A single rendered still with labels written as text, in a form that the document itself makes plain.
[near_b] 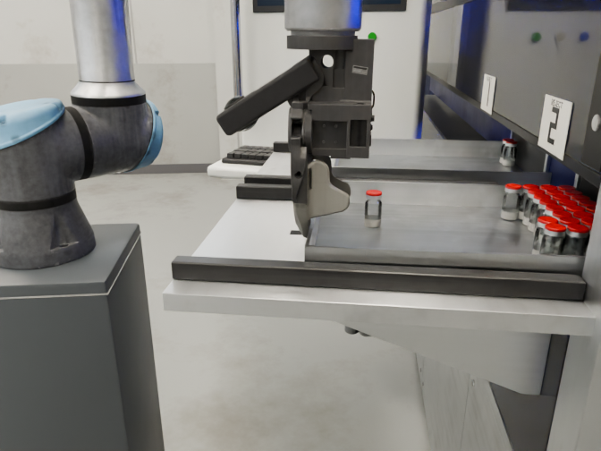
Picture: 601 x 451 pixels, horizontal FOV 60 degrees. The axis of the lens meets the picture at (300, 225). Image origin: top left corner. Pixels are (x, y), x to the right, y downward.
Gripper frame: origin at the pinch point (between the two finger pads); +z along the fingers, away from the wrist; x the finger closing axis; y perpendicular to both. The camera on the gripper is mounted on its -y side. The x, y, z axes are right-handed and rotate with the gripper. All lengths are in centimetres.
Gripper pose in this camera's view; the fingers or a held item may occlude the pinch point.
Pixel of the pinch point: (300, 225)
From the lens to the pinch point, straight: 58.7
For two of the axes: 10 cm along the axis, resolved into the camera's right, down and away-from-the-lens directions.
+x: 1.2, -3.4, 9.3
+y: 9.9, 0.5, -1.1
